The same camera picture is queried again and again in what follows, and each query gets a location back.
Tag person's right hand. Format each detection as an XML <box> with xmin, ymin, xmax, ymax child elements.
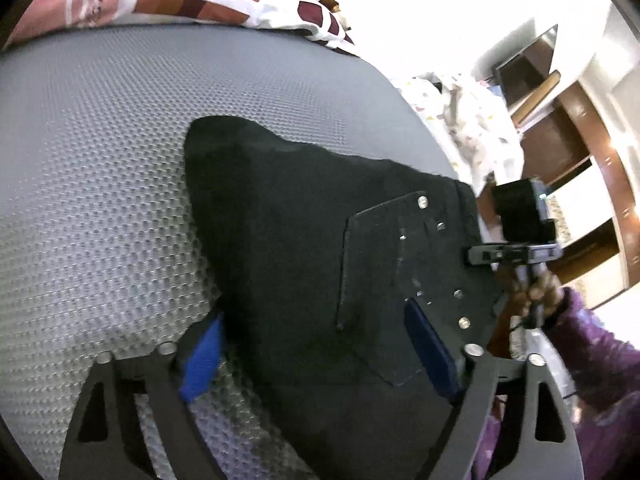
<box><xmin>499</xmin><ymin>266</ymin><xmax>567</xmax><ymax>332</ymax></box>

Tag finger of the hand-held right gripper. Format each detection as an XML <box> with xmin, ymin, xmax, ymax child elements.
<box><xmin>467</xmin><ymin>243</ymin><xmax>501</xmax><ymax>267</ymax></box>

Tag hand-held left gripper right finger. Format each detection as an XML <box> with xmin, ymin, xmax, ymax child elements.
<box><xmin>404</xmin><ymin>297</ymin><xmax>585</xmax><ymax>480</ymax></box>

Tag grey textured bed mat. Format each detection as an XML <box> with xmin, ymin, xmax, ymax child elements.
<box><xmin>0</xmin><ymin>24</ymin><xmax>477</xmax><ymax>480</ymax></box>

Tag white dotted cloth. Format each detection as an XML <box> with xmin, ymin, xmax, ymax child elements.
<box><xmin>399</xmin><ymin>72</ymin><xmax>524</xmax><ymax>197</ymax></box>

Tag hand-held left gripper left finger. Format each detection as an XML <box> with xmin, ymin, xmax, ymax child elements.
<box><xmin>57</xmin><ymin>311</ymin><xmax>227</xmax><ymax>480</ymax></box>

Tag person's right forearm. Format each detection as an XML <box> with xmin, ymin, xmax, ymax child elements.
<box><xmin>470</xmin><ymin>287</ymin><xmax>640</xmax><ymax>480</ymax></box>

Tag black pants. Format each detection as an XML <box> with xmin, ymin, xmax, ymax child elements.
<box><xmin>182</xmin><ymin>116</ymin><xmax>509</xmax><ymax>480</ymax></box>

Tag black flat screen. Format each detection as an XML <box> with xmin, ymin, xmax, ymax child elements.
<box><xmin>492</xmin><ymin>23</ymin><xmax>560</xmax><ymax>109</ymax></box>

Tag brown wooden shelf unit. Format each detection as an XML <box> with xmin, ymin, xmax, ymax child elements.
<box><xmin>510</xmin><ymin>71</ymin><xmax>634</xmax><ymax>307</ymax></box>

